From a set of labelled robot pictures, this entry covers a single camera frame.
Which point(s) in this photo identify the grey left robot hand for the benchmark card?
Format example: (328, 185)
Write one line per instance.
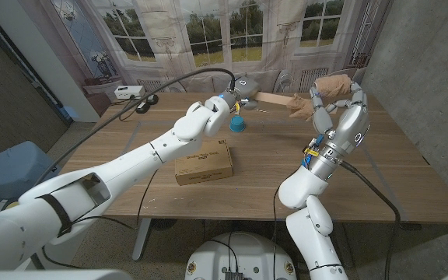
(245, 91)

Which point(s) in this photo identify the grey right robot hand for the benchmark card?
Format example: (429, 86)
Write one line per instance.
(344, 128)

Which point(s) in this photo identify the small metal spring clip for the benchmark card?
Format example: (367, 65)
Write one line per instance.
(261, 110)

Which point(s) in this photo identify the long wooden bar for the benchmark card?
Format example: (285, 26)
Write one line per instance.
(274, 98)

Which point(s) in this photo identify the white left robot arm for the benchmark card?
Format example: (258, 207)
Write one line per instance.
(111, 175)

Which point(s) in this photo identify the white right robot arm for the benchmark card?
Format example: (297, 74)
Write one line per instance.
(309, 210)

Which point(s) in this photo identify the small blue plastic cup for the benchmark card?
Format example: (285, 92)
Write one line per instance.
(237, 124)

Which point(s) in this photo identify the brown cardboard package box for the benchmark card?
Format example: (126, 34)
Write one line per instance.
(202, 161)

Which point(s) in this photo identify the black power adapter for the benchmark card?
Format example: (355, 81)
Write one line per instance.
(152, 99)
(142, 107)

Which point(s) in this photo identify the printed window room backdrop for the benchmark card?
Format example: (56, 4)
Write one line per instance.
(169, 23)

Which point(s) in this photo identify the white power strip box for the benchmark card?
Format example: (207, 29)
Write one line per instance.
(128, 92)

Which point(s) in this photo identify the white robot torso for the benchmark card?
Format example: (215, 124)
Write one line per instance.
(243, 253)

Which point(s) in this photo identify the blue grey plastic bin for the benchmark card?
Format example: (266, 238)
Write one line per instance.
(10, 171)

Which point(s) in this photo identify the white robot head rim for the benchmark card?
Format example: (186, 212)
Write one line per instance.
(53, 275)

